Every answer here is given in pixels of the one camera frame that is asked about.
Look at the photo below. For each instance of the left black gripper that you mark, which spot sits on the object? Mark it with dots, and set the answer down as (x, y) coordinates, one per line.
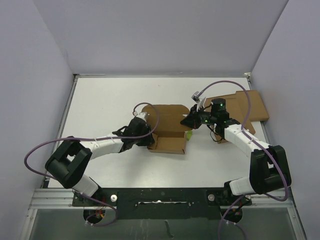
(148, 141)

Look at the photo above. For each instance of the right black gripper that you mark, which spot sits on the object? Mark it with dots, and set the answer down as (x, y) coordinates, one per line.
(191, 120)

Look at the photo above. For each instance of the green rectangular block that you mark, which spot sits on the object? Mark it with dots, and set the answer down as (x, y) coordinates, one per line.
(189, 135)

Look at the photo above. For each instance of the brown cardboard box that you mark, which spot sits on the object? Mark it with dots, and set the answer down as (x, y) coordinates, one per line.
(169, 135)

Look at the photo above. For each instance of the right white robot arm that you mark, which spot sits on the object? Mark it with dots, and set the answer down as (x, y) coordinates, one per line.
(268, 166)

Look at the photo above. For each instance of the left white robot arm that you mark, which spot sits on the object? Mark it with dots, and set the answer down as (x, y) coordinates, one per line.
(69, 161)

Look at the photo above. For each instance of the flat cardboard stack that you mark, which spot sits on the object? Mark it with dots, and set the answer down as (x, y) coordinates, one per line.
(237, 107)

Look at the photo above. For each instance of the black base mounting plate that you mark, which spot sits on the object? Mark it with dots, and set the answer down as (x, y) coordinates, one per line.
(108, 205)

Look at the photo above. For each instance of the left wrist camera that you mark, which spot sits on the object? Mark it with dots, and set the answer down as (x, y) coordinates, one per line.
(142, 115)

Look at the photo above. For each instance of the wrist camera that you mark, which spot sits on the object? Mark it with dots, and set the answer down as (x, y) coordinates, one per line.
(142, 115)
(200, 100)

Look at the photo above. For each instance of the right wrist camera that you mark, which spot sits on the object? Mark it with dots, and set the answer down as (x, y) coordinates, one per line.
(200, 100)

